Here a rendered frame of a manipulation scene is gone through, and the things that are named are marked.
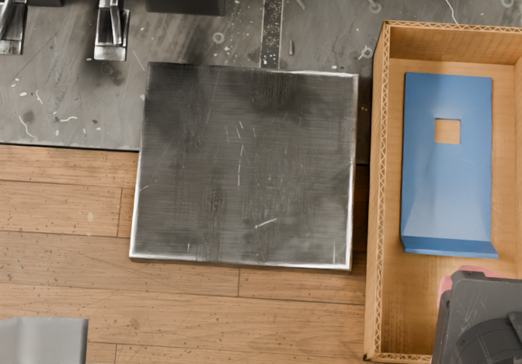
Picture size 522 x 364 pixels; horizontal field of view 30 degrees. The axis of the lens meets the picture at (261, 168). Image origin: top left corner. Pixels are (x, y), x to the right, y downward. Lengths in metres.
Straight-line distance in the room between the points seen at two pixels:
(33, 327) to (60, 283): 0.41
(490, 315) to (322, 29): 0.33
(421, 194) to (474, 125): 0.07
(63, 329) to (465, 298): 0.28
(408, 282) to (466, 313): 0.19
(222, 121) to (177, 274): 0.12
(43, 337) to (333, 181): 0.43
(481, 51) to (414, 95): 0.06
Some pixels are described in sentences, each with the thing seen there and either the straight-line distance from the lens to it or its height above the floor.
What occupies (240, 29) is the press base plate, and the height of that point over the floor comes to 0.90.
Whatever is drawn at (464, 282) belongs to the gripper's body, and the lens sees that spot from 0.57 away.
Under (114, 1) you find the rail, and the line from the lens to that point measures 0.74.
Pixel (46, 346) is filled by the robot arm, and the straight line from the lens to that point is 0.36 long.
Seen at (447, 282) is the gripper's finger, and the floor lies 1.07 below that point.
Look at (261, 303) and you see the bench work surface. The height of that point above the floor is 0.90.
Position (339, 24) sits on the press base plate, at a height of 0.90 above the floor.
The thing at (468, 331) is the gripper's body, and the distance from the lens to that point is 0.58.
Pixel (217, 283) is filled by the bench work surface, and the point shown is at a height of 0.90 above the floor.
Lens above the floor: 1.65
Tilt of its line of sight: 75 degrees down
